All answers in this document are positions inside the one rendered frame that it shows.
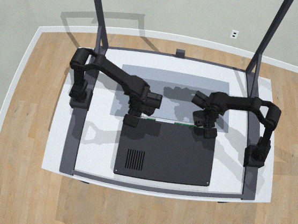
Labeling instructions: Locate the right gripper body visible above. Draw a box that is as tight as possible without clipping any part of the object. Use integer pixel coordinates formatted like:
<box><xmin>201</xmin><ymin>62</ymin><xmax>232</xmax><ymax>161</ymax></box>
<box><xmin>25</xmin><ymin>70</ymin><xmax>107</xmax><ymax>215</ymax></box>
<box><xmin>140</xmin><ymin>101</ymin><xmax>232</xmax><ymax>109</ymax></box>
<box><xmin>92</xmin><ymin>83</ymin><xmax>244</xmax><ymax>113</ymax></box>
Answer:
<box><xmin>123</xmin><ymin>100</ymin><xmax>143</xmax><ymax>128</ymax></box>

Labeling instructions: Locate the dark grey enclosure panel with vent slots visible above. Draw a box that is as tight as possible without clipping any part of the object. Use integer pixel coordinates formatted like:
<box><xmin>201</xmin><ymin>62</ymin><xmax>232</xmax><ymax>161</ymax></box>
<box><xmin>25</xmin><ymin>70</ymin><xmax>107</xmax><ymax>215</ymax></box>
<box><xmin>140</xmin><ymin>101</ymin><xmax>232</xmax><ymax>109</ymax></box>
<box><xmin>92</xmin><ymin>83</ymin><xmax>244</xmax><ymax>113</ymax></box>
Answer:
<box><xmin>113</xmin><ymin>117</ymin><xmax>215</xmax><ymax>186</ymax></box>

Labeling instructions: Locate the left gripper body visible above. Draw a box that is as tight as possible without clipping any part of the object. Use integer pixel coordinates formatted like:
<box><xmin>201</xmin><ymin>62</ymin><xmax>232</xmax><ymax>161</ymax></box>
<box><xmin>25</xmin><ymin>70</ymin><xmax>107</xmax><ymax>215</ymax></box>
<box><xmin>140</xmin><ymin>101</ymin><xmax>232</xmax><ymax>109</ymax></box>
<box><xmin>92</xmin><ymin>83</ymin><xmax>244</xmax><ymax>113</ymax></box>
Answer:
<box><xmin>203</xmin><ymin>109</ymin><xmax>219</xmax><ymax>139</ymax></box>

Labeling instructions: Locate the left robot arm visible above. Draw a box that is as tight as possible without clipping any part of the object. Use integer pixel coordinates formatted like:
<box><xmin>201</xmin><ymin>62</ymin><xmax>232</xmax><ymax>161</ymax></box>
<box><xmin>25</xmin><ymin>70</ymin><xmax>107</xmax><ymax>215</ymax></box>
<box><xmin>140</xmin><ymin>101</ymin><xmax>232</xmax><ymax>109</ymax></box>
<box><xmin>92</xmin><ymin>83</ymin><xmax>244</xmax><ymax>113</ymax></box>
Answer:
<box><xmin>191</xmin><ymin>91</ymin><xmax>281</xmax><ymax>162</ymax></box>

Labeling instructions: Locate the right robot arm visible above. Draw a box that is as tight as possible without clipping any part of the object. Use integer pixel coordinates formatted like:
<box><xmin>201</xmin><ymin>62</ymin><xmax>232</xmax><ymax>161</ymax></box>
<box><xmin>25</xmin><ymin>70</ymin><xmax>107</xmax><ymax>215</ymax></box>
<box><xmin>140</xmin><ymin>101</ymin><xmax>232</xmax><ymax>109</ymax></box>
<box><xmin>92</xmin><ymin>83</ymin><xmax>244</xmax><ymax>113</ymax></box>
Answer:
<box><xmin>69</xmin><ymin>48</ymin><xmax>163</xmax><ymax>116</ymax></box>

